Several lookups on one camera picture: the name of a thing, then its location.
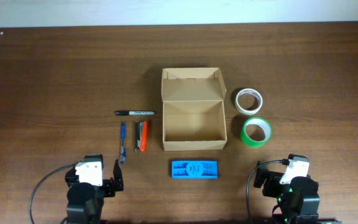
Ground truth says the blue ballpoint pen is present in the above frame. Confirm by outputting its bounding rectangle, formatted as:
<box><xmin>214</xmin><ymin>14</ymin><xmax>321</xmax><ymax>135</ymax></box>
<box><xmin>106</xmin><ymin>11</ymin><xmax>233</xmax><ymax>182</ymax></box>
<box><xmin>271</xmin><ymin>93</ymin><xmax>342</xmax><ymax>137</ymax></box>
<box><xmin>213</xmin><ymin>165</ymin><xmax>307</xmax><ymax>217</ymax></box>
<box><xmin>120</xmin><ymin>122</ymin><xmax>126</xmax><ymax>164</ymax></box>

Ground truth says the orange black stapler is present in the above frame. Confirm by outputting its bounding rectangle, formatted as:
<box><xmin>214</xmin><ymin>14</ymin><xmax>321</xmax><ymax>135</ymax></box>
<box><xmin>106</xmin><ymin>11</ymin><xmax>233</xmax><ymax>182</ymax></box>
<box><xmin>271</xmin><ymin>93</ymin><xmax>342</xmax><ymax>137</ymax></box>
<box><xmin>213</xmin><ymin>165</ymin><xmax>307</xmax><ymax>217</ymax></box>
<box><xmin>135</xmin><ymin>121</ymin><xmax>149</xmax><ymax>152</ymax></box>

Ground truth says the green tape roll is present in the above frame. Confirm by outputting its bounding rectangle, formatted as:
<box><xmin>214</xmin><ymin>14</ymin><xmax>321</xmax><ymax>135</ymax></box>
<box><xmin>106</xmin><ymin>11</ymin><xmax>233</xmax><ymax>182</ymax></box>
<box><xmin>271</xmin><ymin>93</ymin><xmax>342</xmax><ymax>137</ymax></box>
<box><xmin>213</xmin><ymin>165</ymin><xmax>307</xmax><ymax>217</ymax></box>
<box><xmin>241</xmin><ymin>117</ymin><xmax>272</xmax><ymax>148</ymax></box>

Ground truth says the black sharpie marker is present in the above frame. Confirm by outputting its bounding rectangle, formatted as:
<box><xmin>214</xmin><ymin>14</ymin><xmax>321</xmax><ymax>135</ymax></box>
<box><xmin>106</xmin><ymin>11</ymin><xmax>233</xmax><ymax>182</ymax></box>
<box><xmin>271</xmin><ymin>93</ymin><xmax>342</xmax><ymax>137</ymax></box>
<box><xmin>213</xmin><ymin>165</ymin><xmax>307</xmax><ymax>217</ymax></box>
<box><xmin>114</xmin><ymin>110</ymin><xmax>156</xmax><ymax>116</ymax></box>

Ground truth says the blue whiteboard duster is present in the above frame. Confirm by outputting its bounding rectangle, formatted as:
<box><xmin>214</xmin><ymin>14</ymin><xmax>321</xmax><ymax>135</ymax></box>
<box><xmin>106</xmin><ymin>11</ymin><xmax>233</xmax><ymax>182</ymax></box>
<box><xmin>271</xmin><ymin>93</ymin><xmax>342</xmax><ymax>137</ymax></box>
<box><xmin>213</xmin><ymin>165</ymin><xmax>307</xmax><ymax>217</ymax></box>
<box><xmin>171</xmin><ymin>160</ymin><xmax>218</xmax><ymax>179</ymax></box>

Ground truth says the white masking tape roll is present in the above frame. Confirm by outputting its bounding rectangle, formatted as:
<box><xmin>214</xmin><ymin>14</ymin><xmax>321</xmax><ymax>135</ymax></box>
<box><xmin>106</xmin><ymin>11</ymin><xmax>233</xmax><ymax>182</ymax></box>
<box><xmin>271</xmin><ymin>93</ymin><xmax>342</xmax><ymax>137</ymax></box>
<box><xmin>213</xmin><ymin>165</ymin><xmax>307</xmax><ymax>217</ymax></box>
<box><xmin>234</xmin><ymin>88</ymin><xmax>264</xmax><ymax>116</ymax></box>

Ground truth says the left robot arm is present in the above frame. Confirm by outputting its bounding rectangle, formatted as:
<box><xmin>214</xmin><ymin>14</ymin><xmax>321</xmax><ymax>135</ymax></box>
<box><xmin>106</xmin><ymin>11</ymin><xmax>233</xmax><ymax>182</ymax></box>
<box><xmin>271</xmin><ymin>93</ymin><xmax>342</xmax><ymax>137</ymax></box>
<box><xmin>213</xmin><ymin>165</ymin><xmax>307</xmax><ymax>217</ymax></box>
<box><xmin>65</xmin><ymin>156</ymin><xmax>124</xmax><ymax>224</ymax></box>

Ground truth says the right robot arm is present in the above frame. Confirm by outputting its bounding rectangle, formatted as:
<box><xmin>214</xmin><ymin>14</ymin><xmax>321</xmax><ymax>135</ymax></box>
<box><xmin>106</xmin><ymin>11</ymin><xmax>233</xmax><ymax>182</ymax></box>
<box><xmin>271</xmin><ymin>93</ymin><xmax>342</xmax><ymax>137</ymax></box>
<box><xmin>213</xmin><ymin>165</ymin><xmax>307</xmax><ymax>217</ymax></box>
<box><xmin>253</xmin><ymin>161</ymin><xmax>320</xmax><ymax>224</ymax></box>

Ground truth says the cardboard box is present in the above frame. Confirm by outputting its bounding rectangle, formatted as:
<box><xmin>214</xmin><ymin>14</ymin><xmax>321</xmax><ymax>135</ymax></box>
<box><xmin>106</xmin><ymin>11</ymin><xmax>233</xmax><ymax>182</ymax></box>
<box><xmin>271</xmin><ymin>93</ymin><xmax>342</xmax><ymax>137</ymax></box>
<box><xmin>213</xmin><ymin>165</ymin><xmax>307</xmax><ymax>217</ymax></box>
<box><xmin>161</xmin><ymin>67</ymin><xmax>227</xmax><ymax>151</ymax></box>

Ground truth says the right black cable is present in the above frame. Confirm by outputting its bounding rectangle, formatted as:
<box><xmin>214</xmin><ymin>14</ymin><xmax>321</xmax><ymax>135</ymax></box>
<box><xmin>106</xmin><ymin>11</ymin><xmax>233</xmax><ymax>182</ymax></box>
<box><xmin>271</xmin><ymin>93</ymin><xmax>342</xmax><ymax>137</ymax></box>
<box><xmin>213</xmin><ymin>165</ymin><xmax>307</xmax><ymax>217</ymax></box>
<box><xmin>246</xmin><ymin>159</ymin><xmax>290</xmax><ymax>224</ymax></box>

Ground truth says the black cable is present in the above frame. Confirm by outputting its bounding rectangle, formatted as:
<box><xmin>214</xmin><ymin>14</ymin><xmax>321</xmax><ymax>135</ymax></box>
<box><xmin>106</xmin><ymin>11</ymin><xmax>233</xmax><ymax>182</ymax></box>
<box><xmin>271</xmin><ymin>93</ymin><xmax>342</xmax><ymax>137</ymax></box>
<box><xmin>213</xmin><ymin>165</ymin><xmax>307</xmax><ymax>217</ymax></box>
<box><xmin>246</xmin><ymin>159</ymin><xmax>290</xmax><ymax>224</ymax></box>
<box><xmin>28</xmin><ymin>162</ymin><xmax>80</xmax><ymax>224</ymax></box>

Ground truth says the left black cable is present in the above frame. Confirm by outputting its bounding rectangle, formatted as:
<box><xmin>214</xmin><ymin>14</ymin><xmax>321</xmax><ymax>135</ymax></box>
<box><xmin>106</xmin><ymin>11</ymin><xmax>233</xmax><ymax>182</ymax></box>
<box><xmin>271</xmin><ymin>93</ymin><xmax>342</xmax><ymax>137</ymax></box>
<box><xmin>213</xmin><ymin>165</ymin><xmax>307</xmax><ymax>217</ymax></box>
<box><xmin>28</xmin><ymin>162</ymin><xmax>80</xmax><ymax>224</ymax></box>

